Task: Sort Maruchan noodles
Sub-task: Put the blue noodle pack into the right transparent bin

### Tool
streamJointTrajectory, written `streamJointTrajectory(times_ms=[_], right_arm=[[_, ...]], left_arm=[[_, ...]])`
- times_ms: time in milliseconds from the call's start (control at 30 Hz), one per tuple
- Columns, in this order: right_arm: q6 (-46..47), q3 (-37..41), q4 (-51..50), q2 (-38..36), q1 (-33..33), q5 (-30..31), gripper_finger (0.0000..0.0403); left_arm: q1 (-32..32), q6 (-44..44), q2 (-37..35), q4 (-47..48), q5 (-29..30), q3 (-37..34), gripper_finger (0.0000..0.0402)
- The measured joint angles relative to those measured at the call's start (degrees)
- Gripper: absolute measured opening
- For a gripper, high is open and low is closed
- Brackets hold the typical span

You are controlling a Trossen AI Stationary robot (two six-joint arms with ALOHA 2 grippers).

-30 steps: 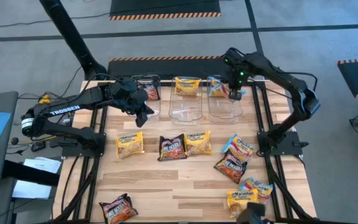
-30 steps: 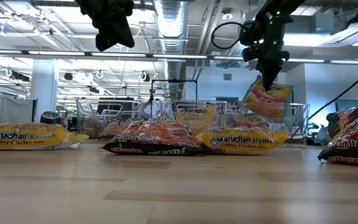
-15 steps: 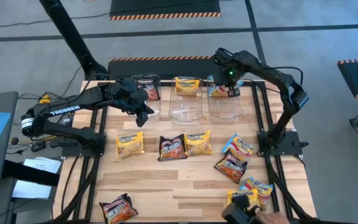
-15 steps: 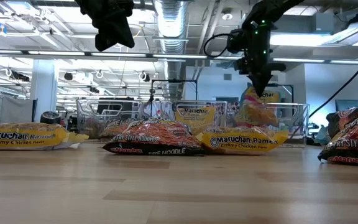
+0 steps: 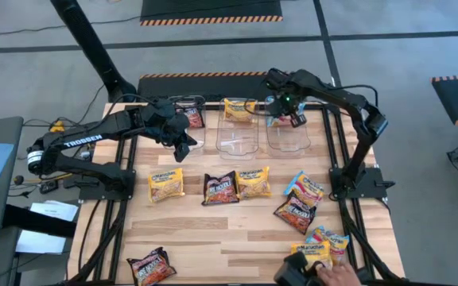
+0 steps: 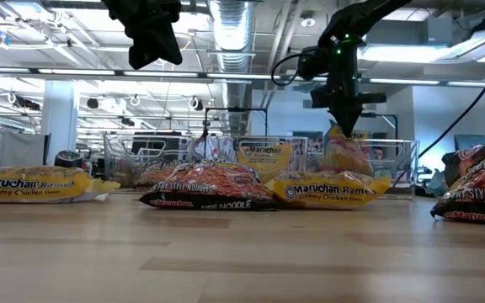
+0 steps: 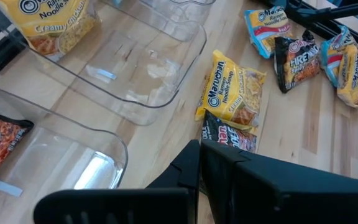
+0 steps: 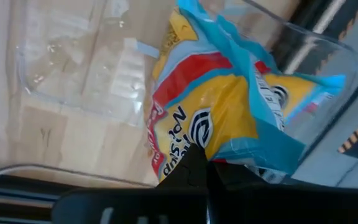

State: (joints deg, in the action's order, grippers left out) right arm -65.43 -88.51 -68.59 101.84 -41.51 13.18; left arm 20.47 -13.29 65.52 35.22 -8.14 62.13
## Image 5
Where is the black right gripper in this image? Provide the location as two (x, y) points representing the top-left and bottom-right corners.
(266, 68), (314, 129)

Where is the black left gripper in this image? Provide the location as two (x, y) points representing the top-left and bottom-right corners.
(132, 98), (200, 164)

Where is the black fire noodle pack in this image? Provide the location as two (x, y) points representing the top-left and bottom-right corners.
(126, 246), (177, 286)
(273, 191), (318, 235)
(175, 106), (206, 129)
(200, 170), (241, 207)

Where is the yellow Maruchan ramen pack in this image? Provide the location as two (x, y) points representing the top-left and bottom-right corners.
(147, 166), (186, 203)
(235, 165), (273, 200)
(290, 240), (333, 271)
(223, 98), (257, 123)

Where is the clear plastic storage bin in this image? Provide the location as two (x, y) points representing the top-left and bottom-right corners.
(215, 97), (260, 161)
(264, 95), (312, 159)
(164, 95), (208, 157)

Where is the black power adapter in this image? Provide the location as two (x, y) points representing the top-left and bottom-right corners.
(38, 179), (60, 195)

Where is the white paper sheet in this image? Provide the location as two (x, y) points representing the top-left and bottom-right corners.
(15, 229), (68, 255)
(29, 199), (80, 222)

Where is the person's hand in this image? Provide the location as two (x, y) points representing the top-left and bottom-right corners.
(315, 261), (362, 286)

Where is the black desk support beam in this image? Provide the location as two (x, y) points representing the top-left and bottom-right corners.
(1, 203), (78, 239)

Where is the grey side desk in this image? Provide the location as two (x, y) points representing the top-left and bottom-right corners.
(0, 115), (25, 286)

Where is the black diagonal frame brace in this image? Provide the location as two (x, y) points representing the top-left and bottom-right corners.
(338, 198), (403, 284)
(68, 198), (129, 285)

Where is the yellow floor cable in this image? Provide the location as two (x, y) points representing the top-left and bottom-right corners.
(14, 170), (83, 186)

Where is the black camera stand pole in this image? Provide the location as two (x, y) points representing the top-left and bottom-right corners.
(49, 0), (138, 103)

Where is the black camera device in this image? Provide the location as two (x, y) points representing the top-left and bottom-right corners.
(273, 251), (322, 286)

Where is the thin black floor cable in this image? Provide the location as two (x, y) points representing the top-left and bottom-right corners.
(0, 14), (142, 39)

